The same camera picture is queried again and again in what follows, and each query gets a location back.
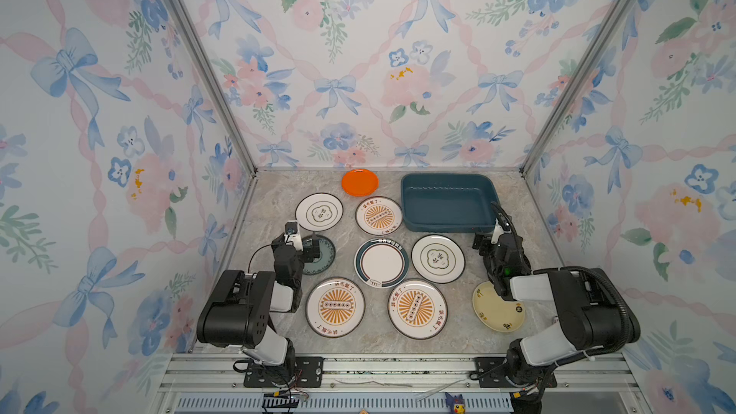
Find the orange sunburst plate bottom left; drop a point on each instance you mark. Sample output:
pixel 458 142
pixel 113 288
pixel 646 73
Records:
pixel 335 307

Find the white plate green flower outline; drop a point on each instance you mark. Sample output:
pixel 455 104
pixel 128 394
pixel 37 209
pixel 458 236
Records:
pixel 319 212

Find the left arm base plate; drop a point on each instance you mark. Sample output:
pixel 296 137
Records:
pixel 300 372

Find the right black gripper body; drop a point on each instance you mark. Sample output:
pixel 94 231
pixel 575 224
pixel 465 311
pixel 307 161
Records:
pixel 489 250

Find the orange sunburst plate bottom centre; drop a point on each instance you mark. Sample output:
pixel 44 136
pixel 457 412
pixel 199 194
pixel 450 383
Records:
pixel 418 310

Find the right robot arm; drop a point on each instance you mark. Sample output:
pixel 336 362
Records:
pixel 593 317

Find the white flower-outline plate centre right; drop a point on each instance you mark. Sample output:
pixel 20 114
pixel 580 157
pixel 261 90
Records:
pixel 438 259

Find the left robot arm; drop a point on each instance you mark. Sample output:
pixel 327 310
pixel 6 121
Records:
pixel 238 310

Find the white plate green red rim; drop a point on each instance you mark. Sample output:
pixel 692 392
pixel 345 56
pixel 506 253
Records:
pixel 381 263

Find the orange plastic plate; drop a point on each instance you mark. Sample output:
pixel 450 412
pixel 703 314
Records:
pixel 360 183

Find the orange sunburst plate top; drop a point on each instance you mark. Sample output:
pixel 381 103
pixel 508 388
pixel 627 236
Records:
pixel 379 216

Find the aluminium front rail frame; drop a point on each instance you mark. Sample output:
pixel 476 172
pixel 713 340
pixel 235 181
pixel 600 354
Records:
pixel 351 383

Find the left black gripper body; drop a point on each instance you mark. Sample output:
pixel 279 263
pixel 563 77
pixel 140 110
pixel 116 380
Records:
pixel 307 255

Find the orange sunburst plate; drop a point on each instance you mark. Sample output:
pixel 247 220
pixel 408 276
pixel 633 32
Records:
pixel 379 216
pixel 335 307
pixel 418 310

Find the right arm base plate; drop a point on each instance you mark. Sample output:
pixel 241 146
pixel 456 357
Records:
pixel 497 372

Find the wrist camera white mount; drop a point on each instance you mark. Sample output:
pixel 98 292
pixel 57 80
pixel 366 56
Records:
pixel 498 232
pixel 293 231

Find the small green patterned plate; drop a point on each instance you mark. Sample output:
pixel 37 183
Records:
pixel 325 256

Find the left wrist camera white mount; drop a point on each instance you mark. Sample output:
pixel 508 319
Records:
pixel 293 231

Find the small blue toy figure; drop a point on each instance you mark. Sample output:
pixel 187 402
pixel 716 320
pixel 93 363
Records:
pixel 455 403

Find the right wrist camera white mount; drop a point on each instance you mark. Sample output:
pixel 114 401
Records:
pixel 498 232

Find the pale yellow plate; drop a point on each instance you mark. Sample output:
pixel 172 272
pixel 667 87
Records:
pixel 495 313

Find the teal plastic bin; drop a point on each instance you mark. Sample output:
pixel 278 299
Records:
pixel 448 203

